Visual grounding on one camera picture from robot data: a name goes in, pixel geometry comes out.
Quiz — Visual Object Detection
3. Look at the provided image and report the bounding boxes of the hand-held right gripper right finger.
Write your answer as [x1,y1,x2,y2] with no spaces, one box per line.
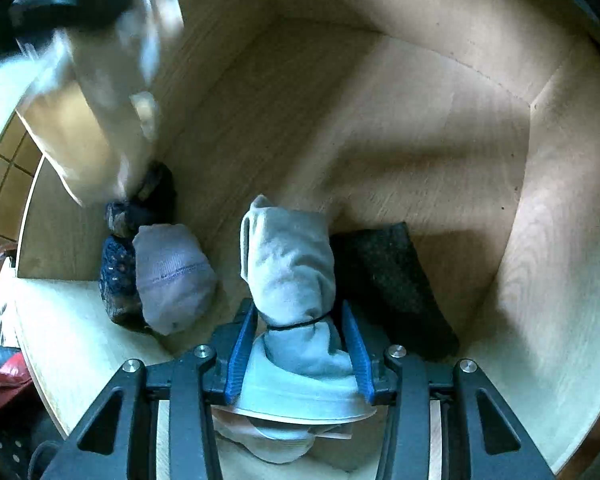
[340,300,556,480]

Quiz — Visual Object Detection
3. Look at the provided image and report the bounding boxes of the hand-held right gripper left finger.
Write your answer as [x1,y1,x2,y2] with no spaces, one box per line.
[40,299,261,480]

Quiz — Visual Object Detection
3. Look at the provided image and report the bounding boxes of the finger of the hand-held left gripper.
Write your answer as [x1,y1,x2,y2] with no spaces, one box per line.
[9,0,133,31]

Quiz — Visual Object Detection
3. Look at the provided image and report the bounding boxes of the cream white garment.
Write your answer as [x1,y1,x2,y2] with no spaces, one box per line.
[15,0,186,208]

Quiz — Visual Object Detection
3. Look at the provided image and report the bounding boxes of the pale lilac underwear roll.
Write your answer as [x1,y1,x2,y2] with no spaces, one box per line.
[132,223,218,336]

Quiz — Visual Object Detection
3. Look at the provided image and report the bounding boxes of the light blue sock bundle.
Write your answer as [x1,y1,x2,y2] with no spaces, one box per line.
[227,194,378,422]

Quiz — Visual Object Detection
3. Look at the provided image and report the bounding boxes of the navy dotted underwear roll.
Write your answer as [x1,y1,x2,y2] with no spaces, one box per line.
[99,232,153,331]

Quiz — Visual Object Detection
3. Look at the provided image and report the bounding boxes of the light wooden drawer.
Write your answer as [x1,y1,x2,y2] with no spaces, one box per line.
[15,0,600,476]

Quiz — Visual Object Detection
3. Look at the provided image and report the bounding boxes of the black sock bundle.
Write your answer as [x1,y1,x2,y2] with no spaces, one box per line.
[330,221,461,361]

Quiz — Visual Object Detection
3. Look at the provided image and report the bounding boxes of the dark patterned sock bundle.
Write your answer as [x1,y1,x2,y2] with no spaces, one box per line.
[105,160,177,238]

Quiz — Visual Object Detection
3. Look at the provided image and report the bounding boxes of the red bag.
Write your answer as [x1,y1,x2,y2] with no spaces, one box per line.
[0,350,33,411]

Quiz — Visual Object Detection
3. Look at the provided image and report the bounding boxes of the black perforated strap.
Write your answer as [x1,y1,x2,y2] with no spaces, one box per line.
[0,400,66,480]

